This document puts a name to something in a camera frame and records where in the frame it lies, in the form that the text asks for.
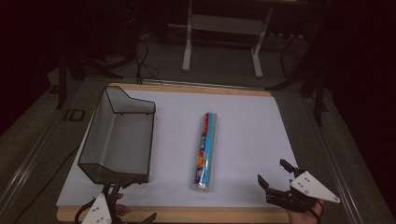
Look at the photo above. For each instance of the black power strip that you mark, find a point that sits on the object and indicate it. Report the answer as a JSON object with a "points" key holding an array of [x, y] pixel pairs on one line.
{"points": [[286, 35]]}

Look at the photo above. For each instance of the black metal stand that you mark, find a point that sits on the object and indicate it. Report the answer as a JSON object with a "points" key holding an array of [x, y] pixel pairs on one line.
{"points": [[77, 68], [311, 77]]}

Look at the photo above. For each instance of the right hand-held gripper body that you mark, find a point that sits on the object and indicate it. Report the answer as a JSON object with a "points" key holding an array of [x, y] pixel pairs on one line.
{"points": [[306, 188]]}

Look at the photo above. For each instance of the white paper sheet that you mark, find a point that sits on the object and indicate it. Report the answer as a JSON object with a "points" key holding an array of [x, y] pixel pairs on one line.
{"points": [[249, 130]]}

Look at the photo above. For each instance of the black floor bracket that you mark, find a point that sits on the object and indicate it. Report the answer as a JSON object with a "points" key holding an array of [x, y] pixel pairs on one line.
{"points": [[74, 115]]}

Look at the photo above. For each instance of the metal floor rail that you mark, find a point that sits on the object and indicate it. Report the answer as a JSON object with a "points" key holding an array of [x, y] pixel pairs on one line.
{"points": [[333, 165], [28, 161]]}

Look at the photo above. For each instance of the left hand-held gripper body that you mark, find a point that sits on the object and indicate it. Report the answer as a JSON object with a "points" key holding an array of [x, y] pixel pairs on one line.
{"points": [[98, 210]]}

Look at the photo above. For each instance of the blue foil roll tube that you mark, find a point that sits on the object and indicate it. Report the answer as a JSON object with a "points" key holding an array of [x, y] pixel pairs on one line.
{"points": [[205, 152]]}

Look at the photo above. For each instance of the white metal desk frame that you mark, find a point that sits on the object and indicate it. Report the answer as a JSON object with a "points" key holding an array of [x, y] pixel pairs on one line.
{"points": [[224, 25]]}

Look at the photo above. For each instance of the person's left hand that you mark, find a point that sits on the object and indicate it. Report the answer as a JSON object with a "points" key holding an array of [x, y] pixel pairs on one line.
{"points": [[124, 208]]}

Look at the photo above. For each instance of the person's right hand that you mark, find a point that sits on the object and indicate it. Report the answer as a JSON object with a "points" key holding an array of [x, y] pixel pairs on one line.
{"points": [[300, 217]]}

